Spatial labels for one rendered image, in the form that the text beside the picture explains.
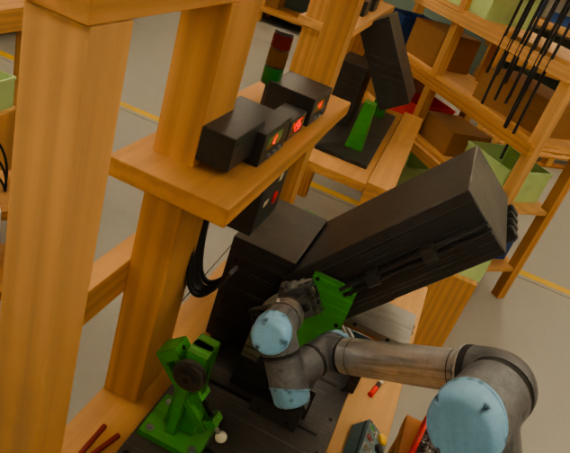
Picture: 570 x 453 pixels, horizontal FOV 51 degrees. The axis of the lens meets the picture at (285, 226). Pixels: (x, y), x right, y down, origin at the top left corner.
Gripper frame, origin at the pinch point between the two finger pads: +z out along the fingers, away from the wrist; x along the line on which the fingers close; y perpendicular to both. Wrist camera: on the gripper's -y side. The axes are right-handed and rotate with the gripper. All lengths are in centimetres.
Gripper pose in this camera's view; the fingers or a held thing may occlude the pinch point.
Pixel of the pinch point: (298, 293)
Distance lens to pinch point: 146.4
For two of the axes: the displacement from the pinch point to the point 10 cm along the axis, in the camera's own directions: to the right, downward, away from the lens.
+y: 9.0, -3.3, -2.7
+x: -3.6, -9.3, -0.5
